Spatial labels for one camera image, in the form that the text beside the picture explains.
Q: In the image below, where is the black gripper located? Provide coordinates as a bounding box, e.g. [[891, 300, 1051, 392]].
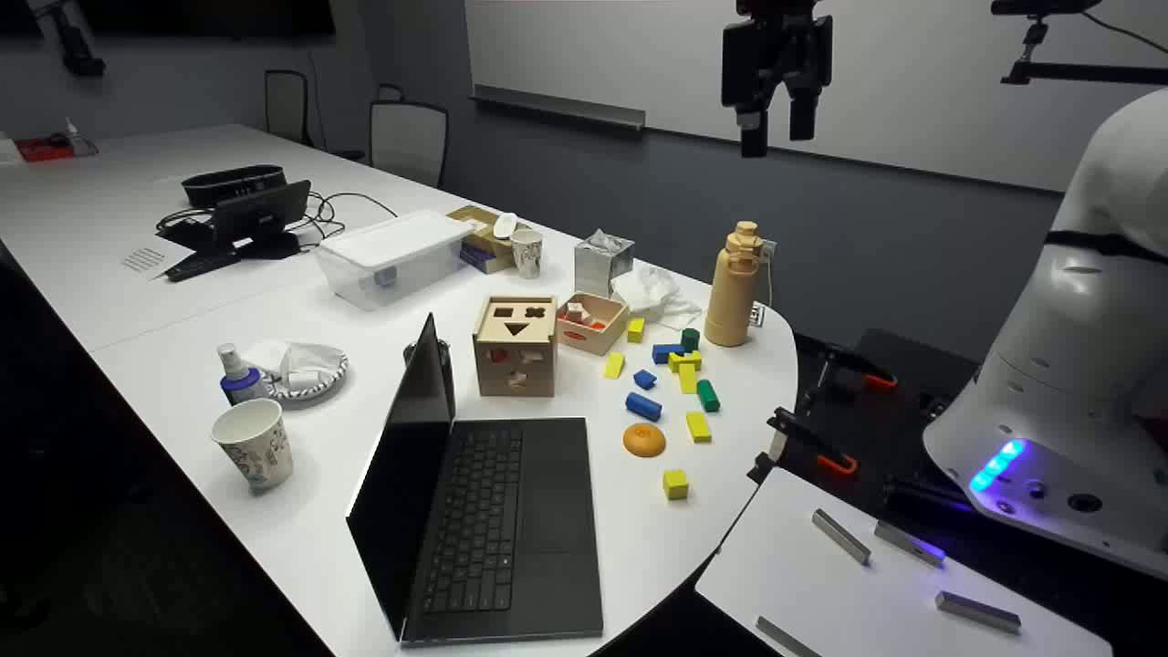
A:
[[722, 0, 830, 156]]

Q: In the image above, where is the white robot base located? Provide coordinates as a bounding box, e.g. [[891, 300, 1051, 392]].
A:
[[923, 91, 1168, 580]]

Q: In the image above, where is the white napkin pile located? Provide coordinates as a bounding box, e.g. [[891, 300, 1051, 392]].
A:
[[611, 265, 700, 327]]

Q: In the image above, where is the black laptop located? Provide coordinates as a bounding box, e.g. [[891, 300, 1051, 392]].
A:
[[345, 321, 603, 647]]

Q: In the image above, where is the tan water bottle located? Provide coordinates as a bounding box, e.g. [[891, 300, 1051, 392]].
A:
[[704, 220, 762, 347]]

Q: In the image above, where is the patterned tissue box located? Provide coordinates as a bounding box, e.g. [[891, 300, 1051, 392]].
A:
[[573, 231, 635, 297]]

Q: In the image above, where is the yellow arch block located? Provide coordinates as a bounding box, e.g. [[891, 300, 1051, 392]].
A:
[[667, 351, 700, 371]]

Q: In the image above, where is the paper cup near box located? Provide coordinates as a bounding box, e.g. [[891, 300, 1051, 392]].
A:
[[509, 227, 545, 276]]

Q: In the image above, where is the small wooden tray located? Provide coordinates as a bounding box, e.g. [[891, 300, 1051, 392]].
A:
[[559, 292, 627, 354]]

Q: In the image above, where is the green octagonal block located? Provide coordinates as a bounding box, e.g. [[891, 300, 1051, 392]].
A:
[[698, 379, 719, 411]]

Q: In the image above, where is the small blue block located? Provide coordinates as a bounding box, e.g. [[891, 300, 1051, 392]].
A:
[[630, 368, 656, 392]]

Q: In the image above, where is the blue rectangular block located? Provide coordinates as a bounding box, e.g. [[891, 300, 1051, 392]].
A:
[[624, 392, 660, 422]]

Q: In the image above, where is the yellow rectangular block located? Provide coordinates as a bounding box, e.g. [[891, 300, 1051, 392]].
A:
[[684, 411, 712, 446]]

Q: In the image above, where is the wooden shape sorter cube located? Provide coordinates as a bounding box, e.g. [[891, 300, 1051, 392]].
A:
[[470, 297, 559, 398]]

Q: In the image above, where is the orange round disc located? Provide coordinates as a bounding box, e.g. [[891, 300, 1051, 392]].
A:
[[624, 422, 667, 455]]

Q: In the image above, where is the grey office chair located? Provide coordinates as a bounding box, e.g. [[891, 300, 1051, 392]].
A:
[[368, 86, 447, 187], [263, 69, 311, 141]]

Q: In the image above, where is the yellow cube block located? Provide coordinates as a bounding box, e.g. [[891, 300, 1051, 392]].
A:
[[660, 468, 691, 500]]

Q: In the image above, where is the white plastic container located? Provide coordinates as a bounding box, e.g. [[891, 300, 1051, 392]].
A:
[[313, 213, 468, 311]]

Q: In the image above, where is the white board with bars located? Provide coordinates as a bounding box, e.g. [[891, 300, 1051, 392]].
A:
[[698, 469, 1111, 657]]

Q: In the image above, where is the black tablet on stand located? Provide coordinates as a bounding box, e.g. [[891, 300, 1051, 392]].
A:
[[162, 180, 311, 280]]

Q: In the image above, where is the patterned paper cup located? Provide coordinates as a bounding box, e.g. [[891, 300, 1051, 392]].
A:
[[212, 398, 295, 494]]

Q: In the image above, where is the red object on table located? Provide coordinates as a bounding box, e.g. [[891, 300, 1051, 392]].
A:
[[13, 132, 76, 164]]

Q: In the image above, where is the black clamp mount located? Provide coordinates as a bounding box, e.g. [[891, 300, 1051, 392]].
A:
[[746, 327, 974, 513]]

